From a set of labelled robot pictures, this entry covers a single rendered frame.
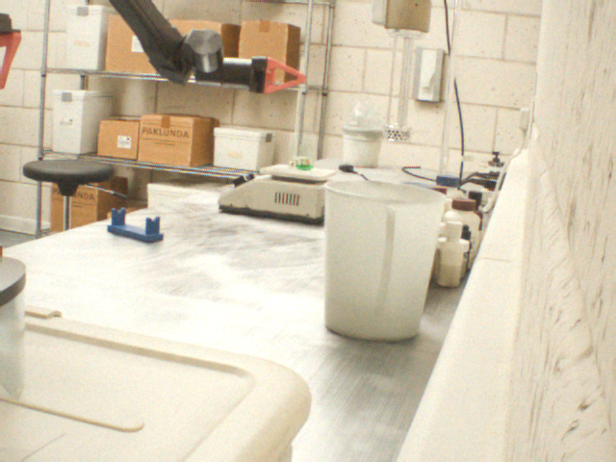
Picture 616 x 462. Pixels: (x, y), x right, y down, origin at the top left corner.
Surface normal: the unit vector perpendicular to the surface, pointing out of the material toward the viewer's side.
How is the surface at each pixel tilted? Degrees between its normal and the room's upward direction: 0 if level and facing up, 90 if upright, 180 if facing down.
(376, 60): 89
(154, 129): 89
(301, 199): 90
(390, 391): 0
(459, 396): 0
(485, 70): 90
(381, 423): 0
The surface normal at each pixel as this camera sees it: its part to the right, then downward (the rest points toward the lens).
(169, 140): -0.32, 0.13
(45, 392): 0.07, -0.98
